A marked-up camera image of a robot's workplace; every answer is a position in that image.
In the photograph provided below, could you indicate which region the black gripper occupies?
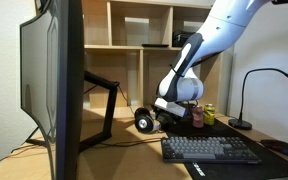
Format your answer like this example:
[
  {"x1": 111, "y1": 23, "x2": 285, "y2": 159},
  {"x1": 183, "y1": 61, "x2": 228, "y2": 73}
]
[{"x1": 152, "y1": 105, "x2": 181, "y2": 131}]

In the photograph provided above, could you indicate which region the black silver headset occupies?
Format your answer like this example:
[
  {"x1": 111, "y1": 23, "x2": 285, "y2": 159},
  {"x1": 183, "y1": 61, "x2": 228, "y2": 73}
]
[{"x1": 135, "y1": 107, "x2": 161, "y2": 134}]

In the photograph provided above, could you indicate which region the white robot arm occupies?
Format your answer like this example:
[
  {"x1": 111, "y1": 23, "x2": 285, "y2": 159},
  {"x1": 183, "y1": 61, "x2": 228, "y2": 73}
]
[{"x1": 154, "y1": 0, "x2": 288, "y2": 117}]

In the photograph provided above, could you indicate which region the black monitor stand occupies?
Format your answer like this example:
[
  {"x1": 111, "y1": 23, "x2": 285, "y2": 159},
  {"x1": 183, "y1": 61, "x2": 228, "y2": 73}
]
[{"x1": 21, "y1": 71, "x2": 120, "y2": 152}]

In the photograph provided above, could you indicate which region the black curved monitor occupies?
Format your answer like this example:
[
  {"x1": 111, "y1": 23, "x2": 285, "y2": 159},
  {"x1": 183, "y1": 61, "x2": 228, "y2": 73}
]
[{"x1": 20, "y1": 0, "x2": 84, "y2": 180}]

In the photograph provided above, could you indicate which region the grey mechanical keyboard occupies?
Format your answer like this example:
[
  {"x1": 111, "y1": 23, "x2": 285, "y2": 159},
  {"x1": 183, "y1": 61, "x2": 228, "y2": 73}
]
[{"x1": 161, "y1": 136, "x2": 261, "y2": 164}]

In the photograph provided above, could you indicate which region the pink soda can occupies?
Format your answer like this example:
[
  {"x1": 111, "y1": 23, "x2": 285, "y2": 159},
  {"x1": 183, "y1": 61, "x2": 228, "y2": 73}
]
[{"x1": 192, "y1": 106, "x2": 204, "y2": 128}]

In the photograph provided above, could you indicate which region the yellow soda can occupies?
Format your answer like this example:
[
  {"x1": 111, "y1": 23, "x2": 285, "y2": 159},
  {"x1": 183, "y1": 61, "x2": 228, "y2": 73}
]
[{"x1": 203, "y1": 104, "x2": 215, "y2": 125}]

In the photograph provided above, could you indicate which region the black gooseneck desk lamp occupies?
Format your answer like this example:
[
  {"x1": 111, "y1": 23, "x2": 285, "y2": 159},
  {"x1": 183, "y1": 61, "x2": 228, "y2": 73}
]
[{"x1": 228, "y1": 68, "x2": 288, "y2": 130}]

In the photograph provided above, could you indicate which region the flat black device on shelf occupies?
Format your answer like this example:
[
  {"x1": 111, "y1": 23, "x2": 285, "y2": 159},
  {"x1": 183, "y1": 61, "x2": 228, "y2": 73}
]
[{"x1": 141, "y1": 43, "x2": 169, "y2": 48}]

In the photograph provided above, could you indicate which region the light wooden shelf unit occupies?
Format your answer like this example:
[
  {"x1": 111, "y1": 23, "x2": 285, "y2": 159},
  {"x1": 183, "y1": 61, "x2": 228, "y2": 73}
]
[{"x1": 82, "y1": 0, "x2": 211, "y2": 115}]

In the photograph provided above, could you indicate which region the black desk mat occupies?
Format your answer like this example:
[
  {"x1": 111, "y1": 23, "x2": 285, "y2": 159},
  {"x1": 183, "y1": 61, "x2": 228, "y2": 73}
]
[{"x1": 165, "y1": 119, "x2": 288, "y2": 180}]

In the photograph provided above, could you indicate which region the black red computer mouse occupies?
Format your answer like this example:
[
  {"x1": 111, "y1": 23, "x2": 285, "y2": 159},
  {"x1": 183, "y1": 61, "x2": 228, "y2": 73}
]
[{"x1": 260, "y1": 139, "x2": 288, "y2": 156}]

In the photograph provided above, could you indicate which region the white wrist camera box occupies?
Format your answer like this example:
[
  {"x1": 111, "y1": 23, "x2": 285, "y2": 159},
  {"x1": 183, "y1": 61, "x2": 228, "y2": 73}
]
[{"x1": 154, "y1": 98, "x2": 186, "y2": 117}]

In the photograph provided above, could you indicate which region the black monitor cable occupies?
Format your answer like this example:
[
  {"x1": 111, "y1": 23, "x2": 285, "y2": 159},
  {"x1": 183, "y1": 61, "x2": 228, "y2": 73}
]
[{"x1": 0, "y1": 84, "x2": 163, "y2": 166}]

